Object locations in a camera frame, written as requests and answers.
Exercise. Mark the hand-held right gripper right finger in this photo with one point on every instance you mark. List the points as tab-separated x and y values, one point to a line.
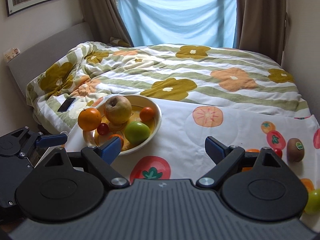
213	148

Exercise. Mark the white wall socket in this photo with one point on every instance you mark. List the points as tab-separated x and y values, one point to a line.
11	53

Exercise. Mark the green apple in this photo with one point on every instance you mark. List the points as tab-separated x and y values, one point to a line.
313	201
137	132

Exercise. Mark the yellow-brown apple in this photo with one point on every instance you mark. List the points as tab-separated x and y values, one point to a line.
117	110

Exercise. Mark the brown kiwi with green sticker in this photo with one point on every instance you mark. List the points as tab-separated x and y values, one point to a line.
295	152

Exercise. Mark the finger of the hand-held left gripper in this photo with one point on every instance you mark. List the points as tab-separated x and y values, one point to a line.
52	140

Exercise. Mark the floral striped blanket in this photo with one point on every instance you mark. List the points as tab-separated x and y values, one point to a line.
200	70

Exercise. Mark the grey bed headboard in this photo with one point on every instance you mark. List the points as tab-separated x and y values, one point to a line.
50	47

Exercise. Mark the light blue window cloth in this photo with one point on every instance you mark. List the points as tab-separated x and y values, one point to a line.
175	17

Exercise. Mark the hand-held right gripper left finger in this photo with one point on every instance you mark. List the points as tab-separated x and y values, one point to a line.
111	148

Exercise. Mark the yellow cartoon print bowl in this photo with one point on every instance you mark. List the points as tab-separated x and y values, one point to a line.
155	116

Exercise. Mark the cherry tomato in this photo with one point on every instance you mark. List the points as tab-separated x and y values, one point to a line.
278	153
102	128

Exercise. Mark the large orange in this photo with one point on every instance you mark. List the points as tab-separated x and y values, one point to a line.
252	150
89	119

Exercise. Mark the brown curtain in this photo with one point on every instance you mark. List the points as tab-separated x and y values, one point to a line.
260	17
100	10

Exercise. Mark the small mandarin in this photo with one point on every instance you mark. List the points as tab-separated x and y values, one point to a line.
146	114
117	137

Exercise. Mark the black smartphone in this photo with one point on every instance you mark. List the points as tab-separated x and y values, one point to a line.
66	104

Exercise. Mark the white fruit print cloth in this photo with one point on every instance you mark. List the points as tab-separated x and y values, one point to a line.
187	140

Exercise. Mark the floral pillow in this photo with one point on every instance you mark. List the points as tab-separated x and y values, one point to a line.
120	42

